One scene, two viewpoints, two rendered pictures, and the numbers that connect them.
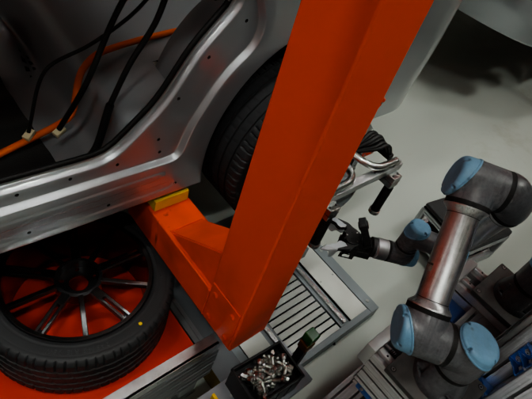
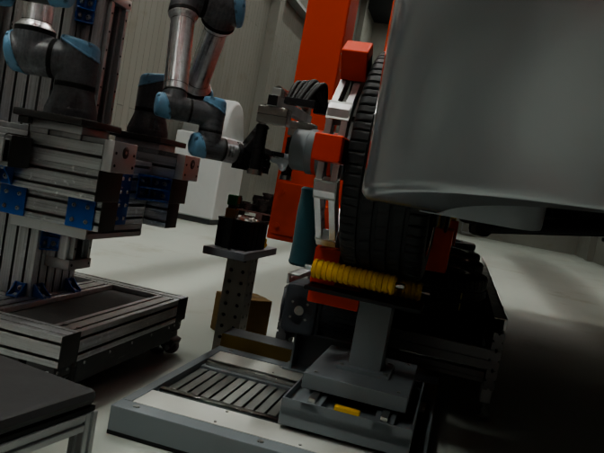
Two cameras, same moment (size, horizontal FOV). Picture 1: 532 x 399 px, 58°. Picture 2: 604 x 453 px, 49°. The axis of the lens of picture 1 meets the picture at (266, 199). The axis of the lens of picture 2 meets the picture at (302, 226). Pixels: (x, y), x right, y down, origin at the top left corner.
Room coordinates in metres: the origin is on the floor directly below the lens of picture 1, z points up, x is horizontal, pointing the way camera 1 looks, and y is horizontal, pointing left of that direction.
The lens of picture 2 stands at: (3.25, -1.00, 0.75)
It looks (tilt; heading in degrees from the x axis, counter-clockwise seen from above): 4 degrees down; 157
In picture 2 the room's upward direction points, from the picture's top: 10 degrees clockwise
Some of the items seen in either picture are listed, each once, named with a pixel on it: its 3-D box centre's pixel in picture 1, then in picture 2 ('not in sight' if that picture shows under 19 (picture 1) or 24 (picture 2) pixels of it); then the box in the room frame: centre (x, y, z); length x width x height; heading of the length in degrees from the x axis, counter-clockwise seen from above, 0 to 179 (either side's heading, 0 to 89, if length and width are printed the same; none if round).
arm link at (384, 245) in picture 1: (379, 248); (229, 151); (1.17, -0.43, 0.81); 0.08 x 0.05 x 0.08; 9
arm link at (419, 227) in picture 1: (418, 237); (208, 114); (1.18, -0.52, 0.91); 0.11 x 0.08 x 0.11; 90
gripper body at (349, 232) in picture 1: (356, 244); (251, 157); (1.16, -0.35, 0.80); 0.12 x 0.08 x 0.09; 99
